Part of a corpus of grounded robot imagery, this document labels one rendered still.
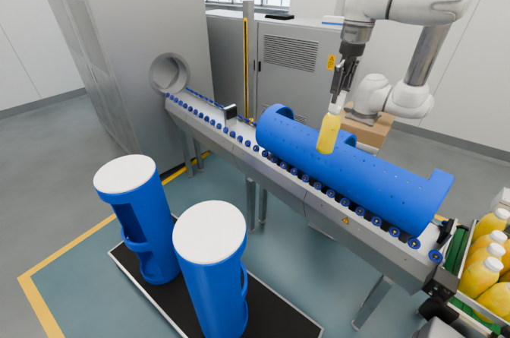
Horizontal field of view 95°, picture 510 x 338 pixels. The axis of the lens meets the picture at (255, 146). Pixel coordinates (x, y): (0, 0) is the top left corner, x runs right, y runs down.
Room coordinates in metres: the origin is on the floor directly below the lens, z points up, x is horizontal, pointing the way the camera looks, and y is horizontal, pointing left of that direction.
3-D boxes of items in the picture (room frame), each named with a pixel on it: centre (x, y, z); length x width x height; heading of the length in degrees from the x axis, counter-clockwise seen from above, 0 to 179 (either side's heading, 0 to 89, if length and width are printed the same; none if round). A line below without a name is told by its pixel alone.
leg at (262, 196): (1.35, -0.07, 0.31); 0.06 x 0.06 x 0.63; 45
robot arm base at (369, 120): (1.36, -0.68, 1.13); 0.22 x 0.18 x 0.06; 50
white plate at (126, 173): (0.86, 0.64, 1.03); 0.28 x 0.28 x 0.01
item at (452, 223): (0.56, -0.77, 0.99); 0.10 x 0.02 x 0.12; 135
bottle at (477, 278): (0.39, -0.77, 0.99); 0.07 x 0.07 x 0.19
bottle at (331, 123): (0.78, -0.29, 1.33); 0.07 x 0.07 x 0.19
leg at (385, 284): (0.56, -0.67, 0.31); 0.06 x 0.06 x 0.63; 45
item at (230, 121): (1.50, 0.18, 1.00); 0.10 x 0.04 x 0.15; 135
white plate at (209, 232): (0.55, 0.17, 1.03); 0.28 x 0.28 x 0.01
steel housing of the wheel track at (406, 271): (1.30, -0.02, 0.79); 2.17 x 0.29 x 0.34; 45
